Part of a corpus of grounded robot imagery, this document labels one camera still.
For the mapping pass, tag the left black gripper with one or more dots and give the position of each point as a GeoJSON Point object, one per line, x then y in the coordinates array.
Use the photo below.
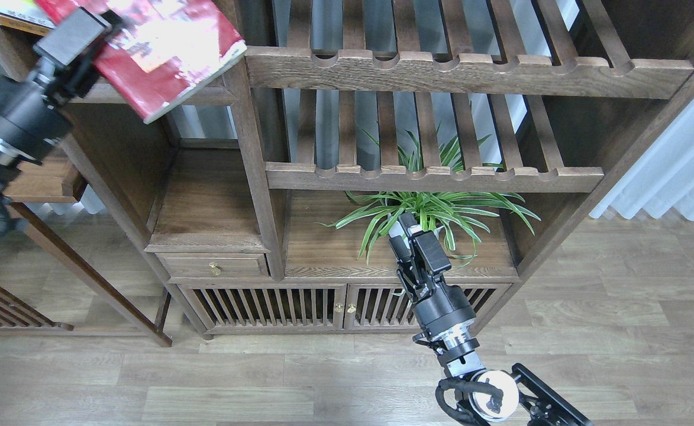
{"type": "Point", "coordinates": [31, 122]}

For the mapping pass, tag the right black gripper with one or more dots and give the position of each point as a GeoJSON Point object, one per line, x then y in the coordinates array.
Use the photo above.
{"type": "Point", "coordinates": [443, 312]}

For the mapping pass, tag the yellow green book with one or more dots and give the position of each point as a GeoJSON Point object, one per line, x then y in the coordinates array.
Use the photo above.
{"type": "Point", "coordinates": [26, 11]}

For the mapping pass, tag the red book white pages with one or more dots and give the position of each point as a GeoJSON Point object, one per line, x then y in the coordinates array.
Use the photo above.
{"type": "Point", "coordinates": [167, 50]}

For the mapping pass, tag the dark maroon book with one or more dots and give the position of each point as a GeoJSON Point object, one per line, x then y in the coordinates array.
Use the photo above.
{"type": "Point", "coordinates": [24, 26]}

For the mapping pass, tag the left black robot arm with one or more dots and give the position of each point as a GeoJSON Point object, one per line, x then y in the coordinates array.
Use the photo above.
{"type": "Point", "coordinates": [31, 122]}

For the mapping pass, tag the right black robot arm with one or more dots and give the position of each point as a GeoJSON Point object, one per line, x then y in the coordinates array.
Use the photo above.
{"type": "Point", "coordinates": [470, 393]}

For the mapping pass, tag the green spider plant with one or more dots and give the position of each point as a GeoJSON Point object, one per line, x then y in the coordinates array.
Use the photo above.
{"type": "Point", "coordinates": [454, 213]}

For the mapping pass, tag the dark wooden bookshelf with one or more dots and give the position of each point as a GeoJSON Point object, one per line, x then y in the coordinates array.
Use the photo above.
{"type": "Point", "coordinates": [494, 96]}

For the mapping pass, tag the wooden side table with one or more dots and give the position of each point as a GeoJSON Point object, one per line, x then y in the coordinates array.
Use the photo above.
{"type": "Point", "coordinates": [43, 236]}

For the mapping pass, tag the white curtain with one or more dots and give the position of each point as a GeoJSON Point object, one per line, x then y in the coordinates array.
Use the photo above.
{"type": "Point", "coordinates": [662, 180]}

